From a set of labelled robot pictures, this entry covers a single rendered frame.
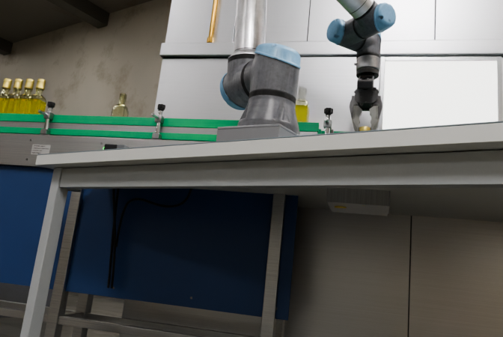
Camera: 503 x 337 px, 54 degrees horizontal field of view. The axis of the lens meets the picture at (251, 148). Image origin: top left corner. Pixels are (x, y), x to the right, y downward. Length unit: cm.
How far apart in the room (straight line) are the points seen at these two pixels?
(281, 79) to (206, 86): 97
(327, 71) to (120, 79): 477
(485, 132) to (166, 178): 76
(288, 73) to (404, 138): 37
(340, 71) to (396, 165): 106
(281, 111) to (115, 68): 563
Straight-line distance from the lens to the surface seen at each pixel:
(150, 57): 627
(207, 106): 208
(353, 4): 146
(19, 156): 205
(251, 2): 139
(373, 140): 95
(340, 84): 197
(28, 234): 198
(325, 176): 102
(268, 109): 113
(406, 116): 192
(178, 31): 227
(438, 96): 196
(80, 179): 155
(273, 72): 117
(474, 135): 90
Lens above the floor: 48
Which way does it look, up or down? 14 degrees up
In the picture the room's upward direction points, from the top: 6 degrees clockwise
